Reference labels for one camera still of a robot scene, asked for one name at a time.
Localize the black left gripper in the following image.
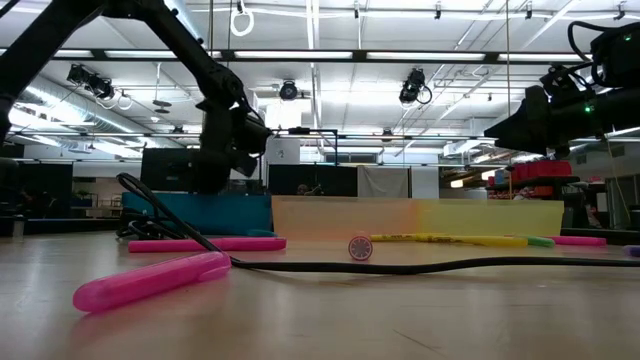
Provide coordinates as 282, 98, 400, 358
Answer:
193, 98, 252, 194

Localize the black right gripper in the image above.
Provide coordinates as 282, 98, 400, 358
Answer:
482, 64, 610, 157

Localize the pink highlighter marker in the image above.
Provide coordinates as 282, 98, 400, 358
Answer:
72, 250, 233, 315
547, 235, 608, 248
347, 235, 374, 263
127, 236, 288, 254

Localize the green highlighter marker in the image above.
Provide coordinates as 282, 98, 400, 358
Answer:
519, 235, 556, 249

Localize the yellow highlighter marker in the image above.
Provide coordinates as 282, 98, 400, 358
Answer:
429, 234, 529, 249
370, 232, 469, 244

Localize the blue plastic bin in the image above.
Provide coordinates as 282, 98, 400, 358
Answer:
121, 191, 274, 237

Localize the red storage bin shelf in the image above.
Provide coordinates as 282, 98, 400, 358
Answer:
485, 159, 582, 201

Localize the large black monitor screen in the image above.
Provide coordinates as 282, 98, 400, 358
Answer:
140, 147, 201, 194

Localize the yellow translucent plastic bin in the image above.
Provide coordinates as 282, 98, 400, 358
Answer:
417, 198, 565, 238

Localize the black ceiling spotlight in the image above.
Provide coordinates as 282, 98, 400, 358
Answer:
398, 67, 434, 107
278, 79, 300, 102
66, 63, 117, 101

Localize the black partition panel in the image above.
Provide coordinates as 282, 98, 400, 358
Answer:
267, 164, 359, 198

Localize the orange translucent plastic bin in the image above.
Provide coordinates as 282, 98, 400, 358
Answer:
270, 195, 421, 241

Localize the grey fabric panel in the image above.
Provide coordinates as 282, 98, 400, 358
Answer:
356, 165, 412, 199

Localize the black overhead light bar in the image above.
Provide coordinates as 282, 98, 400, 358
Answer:
0, 47, 640, 65

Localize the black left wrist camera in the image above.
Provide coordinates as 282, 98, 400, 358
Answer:
233, 115, 274, 179

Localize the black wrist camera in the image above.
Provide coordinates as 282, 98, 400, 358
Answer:
233, 115, 274, 179
591, 20, 640, 90

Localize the black neighbouring rig frame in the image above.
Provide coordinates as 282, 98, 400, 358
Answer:
258, 126, 340, 167

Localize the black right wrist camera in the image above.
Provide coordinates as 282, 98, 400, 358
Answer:
591, 20, 640, 90

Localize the white cable ring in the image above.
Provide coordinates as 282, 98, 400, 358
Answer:
229, 7, 256, 38

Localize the silver ceiling air duct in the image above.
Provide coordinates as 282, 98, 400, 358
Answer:
0, 73, 151, 151

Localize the long black cable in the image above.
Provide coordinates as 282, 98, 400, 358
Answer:
115, 172, 640, 276

